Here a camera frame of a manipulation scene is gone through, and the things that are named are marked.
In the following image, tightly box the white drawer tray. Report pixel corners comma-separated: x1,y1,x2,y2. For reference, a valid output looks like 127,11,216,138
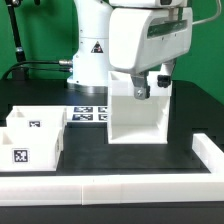
0,127,63,172
6,106,67,128

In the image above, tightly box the black base cable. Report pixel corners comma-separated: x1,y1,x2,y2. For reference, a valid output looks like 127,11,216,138
27,66,74,74
1,59,74,80

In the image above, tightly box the white L-shaped border fence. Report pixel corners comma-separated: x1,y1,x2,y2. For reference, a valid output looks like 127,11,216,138
0,133,224,206

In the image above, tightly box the black camera stand pole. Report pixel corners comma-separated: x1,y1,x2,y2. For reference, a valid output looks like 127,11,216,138
2,0,29,81

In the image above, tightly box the white rear drawer tray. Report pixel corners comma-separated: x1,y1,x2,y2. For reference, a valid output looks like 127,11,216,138
6,106,67,128

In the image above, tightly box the white front drawer tray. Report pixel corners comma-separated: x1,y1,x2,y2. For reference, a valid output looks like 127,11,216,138
0,127,63,172

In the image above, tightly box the black upper base cable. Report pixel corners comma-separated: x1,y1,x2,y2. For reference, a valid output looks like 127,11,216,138
1,59,74,80

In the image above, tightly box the black lower base cable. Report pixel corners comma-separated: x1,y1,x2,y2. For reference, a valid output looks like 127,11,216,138
27,66,74,74

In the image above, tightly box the white marker tag plate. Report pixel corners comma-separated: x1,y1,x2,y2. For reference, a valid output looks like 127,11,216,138
67,106,107,123

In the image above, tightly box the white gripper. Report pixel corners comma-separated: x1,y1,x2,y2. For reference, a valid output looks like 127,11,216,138
109,7,193,100

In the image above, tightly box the white drawer housing box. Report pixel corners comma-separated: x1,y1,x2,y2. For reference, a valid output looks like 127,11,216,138
107,71,172,144

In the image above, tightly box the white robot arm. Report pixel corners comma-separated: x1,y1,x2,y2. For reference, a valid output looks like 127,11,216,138
67,0,209,100

